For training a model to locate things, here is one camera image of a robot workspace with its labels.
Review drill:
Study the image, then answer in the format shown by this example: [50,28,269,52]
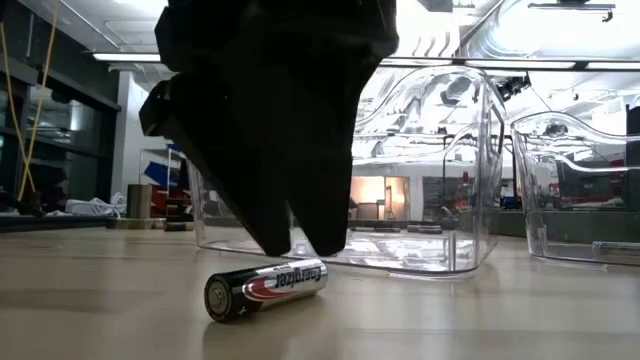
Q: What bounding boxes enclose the black silver Energizer AA battery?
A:
[592,241,640,252]
[203,258,329,324]

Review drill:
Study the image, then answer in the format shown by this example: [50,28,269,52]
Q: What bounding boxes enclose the white cable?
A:
[64,192,128,219]

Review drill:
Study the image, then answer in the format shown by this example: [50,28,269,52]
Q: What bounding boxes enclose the black aluminium table frame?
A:
[0,213,114,234]

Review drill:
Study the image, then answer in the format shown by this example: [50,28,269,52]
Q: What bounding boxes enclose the yellow cable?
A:
[0,9,60,202]

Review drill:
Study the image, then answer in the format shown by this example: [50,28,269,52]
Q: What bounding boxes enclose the clear plastic bin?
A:
[509,110,640,267]
[188,64,507,275]

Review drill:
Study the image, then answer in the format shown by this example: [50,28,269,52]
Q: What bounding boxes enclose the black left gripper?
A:
[138,0,400,258]

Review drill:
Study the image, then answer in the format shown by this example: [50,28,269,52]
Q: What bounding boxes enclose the ceiling light strip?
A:
[92,52,162,64]
[379,58,640,71]

